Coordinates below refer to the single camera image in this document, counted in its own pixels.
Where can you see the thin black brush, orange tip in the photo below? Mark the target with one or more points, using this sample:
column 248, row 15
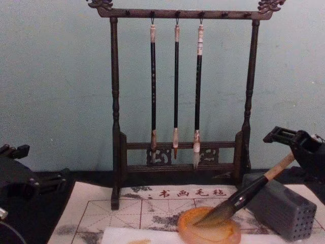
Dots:
column 176, row 89

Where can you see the small orange piece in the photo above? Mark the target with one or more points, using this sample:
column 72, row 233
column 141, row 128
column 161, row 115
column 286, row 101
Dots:
column 141, row 241

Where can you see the black brush with mottled ends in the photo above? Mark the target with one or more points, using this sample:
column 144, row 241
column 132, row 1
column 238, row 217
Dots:
column 153, row 89

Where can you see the grey perforated block holder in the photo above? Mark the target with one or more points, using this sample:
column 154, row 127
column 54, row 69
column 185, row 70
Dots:
column 279, row 206

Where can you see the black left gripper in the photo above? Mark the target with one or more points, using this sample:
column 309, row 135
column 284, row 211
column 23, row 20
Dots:
column 15, row 172

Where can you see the black table cloth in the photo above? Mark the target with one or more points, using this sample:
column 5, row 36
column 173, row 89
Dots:
column 35, row 223

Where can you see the white felt mat, red grid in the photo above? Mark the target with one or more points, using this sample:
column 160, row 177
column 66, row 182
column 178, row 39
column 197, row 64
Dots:
column 114, row 216

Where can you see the white paper sheet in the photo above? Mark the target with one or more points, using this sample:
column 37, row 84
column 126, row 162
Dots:
column 152, row 236

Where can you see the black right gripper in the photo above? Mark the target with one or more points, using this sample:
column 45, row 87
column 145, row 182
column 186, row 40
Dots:
column 311, row 155

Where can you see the orange translucent ink dish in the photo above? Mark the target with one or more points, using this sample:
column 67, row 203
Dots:
column 223, row 231

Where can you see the dark wooden brush rack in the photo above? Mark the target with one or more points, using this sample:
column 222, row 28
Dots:
column 115, row 76

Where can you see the black brush with white tip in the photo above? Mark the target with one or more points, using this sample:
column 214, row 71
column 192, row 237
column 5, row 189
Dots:
column 198, row 89

